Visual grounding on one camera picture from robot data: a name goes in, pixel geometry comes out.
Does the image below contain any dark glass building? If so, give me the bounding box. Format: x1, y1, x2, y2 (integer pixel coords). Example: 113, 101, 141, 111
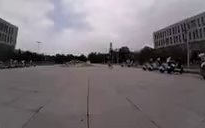
0, 13, 20, 62

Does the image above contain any distant tower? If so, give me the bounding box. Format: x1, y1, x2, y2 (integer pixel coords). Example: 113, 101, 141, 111
108, 41, 114, 55

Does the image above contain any row of trees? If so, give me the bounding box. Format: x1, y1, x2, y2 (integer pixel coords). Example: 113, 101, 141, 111
13, 45, 178, 65

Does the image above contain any pale office building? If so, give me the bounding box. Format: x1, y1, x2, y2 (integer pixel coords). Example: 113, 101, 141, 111
152, 8, 205, 66

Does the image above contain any lamp pole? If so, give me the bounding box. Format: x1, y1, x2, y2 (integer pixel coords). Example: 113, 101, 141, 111
35, 40, 42, 54

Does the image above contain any row of parked scooters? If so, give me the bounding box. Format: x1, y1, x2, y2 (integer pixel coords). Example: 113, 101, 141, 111
120, 56, 185, 75

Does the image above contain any row of parked bicycles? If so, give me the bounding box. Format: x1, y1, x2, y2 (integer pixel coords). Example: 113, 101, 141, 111
0, 58, 38, 71

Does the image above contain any grass strip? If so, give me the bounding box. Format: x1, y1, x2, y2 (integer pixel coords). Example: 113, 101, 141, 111
182, 67, 202, 75

